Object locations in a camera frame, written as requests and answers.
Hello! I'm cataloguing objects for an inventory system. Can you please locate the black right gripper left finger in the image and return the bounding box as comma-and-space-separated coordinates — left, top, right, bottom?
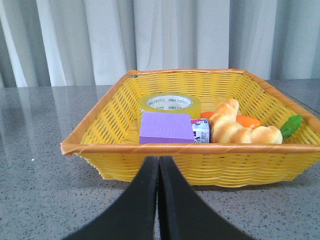
65, 156, 159, 240

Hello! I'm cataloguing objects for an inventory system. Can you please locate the yellow packing tape roll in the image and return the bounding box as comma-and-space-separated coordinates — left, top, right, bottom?
136, 92, 201, 121

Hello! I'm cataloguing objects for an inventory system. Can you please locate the toy bread croissant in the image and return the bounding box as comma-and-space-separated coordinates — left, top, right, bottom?
209, 98, 283, 144

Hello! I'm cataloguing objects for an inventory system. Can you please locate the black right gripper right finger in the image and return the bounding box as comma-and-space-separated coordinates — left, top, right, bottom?
158, 156, 253, 240

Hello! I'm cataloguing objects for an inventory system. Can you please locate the purple sponge block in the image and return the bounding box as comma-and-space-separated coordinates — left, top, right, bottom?
139, 112, 195, 144

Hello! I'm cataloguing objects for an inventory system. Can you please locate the white curtain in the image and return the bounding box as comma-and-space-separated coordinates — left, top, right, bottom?
0, 0, 320, 88

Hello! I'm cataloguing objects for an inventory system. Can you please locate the orange toy carrot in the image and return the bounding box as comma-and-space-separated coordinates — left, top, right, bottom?
201, 111, 302, 139

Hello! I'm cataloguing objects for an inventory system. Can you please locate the yellow woven basket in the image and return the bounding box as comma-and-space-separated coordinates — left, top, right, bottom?
61, 69, 320, 188

